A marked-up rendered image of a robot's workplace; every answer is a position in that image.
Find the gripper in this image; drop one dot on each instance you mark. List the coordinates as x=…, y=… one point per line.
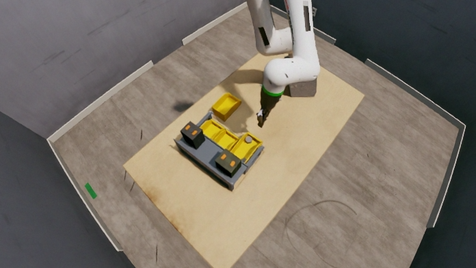
x=264, y=112

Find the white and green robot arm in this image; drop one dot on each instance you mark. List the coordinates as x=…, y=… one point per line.
x=302, y=65

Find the yellow bin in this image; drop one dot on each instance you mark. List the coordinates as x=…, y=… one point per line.
x=244, y=150
x=226, y=140
x=225, y=106
x=212, y=129

